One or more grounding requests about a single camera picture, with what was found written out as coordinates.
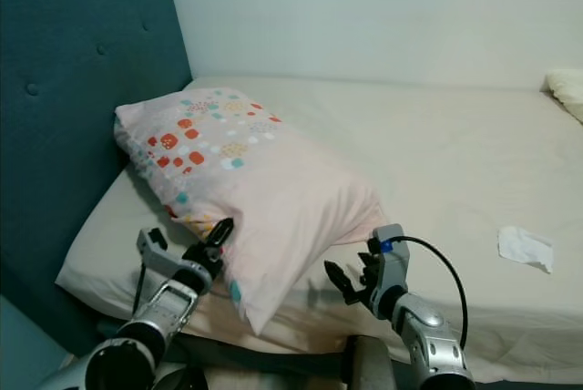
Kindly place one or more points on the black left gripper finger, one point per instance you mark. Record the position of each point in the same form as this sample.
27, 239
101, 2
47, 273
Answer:
220, 231

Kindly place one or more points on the pink patterned pillow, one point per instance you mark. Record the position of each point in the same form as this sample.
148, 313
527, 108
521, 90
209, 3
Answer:
282, 189

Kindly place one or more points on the teal upholstered headboard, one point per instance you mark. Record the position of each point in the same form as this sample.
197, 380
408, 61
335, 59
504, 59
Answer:
73, 89

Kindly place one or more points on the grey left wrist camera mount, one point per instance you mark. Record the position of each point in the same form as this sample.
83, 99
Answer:
168, 258

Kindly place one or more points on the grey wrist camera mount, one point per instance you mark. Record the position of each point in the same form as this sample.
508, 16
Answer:
168, 258
393, 271

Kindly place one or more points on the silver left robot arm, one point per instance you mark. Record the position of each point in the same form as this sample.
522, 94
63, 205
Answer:
168, 308

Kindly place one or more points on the mattress with cream sheet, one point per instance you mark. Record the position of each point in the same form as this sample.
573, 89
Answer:
437, 162

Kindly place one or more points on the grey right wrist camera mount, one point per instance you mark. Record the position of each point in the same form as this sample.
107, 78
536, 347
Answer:
393, 271

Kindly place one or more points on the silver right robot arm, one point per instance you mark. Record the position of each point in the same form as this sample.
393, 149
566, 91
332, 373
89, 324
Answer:
433, 335

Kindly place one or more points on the teal bed frame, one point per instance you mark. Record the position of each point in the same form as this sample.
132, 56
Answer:
109, 335

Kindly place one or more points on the white tissue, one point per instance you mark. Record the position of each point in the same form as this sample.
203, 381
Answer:
524, 246

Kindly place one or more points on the dark right robot leg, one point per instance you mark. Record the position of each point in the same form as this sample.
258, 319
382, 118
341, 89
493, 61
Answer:
369, 367

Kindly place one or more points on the cream cartoon print quilt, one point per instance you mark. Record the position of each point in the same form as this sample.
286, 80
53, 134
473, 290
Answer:
567, 89

